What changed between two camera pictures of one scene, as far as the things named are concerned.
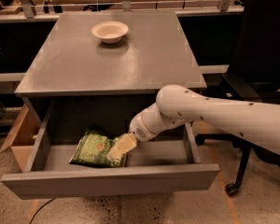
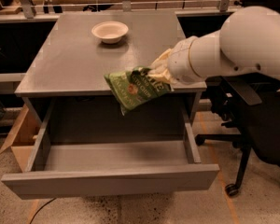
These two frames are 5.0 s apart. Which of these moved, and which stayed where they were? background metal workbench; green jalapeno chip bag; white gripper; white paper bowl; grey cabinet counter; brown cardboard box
Moved: white gripper; green jalapeno chip bag
Stayed: brown cardboard box; grey cabinet counter; white paper bowl; background metal workbench
